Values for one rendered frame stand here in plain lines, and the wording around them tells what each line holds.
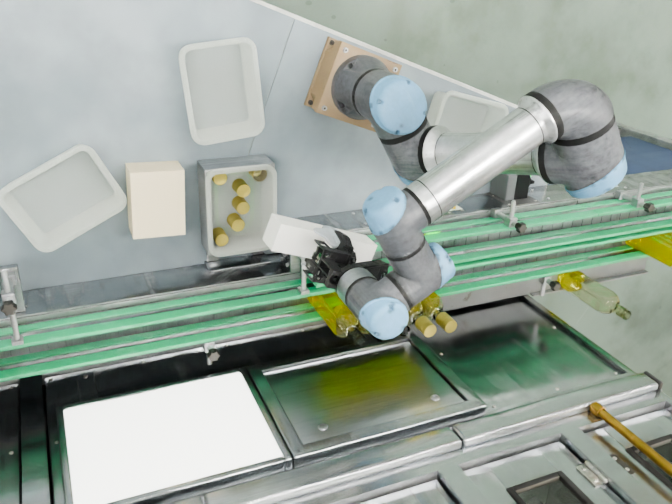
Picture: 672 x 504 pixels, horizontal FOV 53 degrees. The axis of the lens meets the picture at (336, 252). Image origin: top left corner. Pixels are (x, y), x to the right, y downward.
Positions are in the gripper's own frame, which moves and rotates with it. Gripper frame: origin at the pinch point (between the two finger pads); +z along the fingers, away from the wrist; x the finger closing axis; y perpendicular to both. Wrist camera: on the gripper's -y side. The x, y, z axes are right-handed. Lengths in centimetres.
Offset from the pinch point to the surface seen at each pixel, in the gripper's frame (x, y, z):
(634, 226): -22, -109, 15
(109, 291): 31, 34, 26
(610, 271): -5, -117, 21
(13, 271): 28, 56, 23
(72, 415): 52, 39, 7
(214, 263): 21.4, 9.6, 31.9
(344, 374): 31.3, -18.8, 0.3
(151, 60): -22, 38, 34
